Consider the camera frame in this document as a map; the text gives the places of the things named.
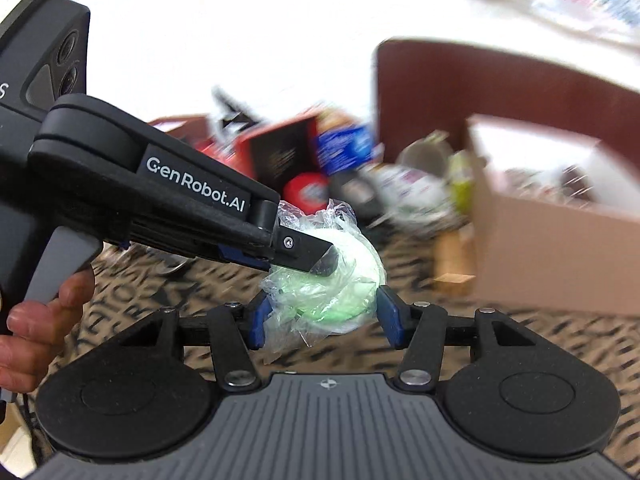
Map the person's left hand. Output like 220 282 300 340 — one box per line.
0 264 97 392

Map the blue printed packet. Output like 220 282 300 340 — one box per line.
314 122 377 177

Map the green item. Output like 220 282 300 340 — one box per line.
259 199 389 357

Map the pink cardboard box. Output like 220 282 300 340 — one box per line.
466 114 640 317

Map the black and white card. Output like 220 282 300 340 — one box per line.
209 86 268 137

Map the red round tin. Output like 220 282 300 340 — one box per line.
281 171 332 212

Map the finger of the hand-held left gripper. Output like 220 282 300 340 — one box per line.
271 225 341 278
217 242 275 272

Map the brown black printed blanket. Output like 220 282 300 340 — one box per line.
50 215 640 480

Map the red and black box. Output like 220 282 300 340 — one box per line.
234 114 322 188

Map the reddish brown wooden board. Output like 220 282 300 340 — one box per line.
374 37 640 173

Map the black round item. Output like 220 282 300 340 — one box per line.
329 169 383 218

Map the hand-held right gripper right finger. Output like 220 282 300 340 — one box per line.
377 285 536 391

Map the yellow green bottle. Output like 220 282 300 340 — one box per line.
446 151 477 217

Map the reddish brown flat box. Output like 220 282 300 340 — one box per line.
149 114 212 147

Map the white printed bag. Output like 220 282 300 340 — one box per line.
374 164 452 223

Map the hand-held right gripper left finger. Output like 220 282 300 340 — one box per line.
120 292 271 392

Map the small wooden block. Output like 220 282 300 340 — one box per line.
431 231 477 297

